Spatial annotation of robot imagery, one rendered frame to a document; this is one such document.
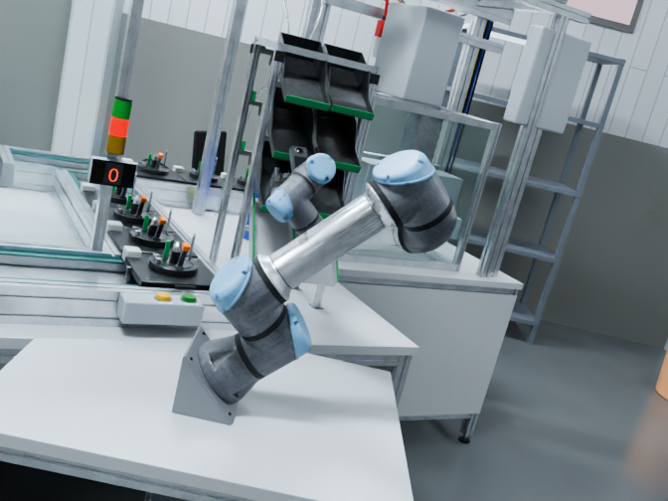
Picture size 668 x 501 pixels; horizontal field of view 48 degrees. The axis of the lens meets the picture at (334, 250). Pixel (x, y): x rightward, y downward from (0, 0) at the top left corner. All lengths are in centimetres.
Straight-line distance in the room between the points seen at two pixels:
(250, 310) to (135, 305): 47
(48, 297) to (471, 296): 204
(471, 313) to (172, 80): 336
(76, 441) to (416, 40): 219
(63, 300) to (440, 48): 191
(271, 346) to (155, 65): 457
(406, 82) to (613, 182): 344
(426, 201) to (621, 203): 491
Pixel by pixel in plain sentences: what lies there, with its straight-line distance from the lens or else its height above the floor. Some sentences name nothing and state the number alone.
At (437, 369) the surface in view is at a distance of 351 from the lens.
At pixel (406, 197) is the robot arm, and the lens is 152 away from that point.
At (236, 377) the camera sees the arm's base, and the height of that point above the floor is 96.
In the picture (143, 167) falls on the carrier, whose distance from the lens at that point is 347.
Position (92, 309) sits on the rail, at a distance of 200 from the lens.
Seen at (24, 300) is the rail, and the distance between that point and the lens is 196.
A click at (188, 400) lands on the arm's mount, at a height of 90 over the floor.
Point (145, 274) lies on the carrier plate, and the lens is 212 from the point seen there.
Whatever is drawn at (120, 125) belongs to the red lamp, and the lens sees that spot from 216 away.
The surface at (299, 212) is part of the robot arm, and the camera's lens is 183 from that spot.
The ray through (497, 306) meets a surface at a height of 74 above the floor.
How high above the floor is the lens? 166
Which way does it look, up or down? 14 degrees down
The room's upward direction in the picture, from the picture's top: 14 degrees clockwise
